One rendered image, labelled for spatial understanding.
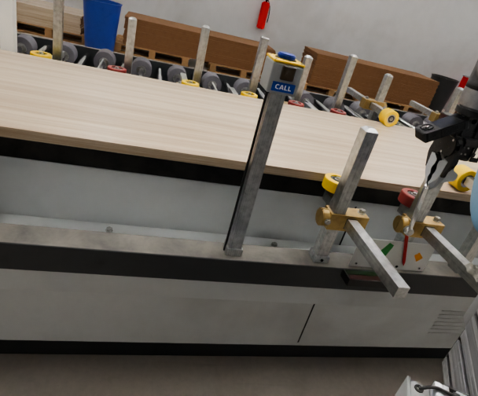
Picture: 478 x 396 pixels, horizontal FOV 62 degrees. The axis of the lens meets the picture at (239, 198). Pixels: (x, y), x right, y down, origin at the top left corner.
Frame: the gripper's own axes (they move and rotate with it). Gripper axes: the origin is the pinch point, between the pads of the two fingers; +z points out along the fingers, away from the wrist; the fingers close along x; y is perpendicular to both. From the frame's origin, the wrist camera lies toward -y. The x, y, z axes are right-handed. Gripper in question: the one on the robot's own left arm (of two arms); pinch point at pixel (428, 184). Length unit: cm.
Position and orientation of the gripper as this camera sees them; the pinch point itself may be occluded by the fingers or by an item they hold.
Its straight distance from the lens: 111.6
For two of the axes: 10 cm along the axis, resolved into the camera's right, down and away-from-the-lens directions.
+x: -1.7, -5.0, 8.5
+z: -2.1, 8.6, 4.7
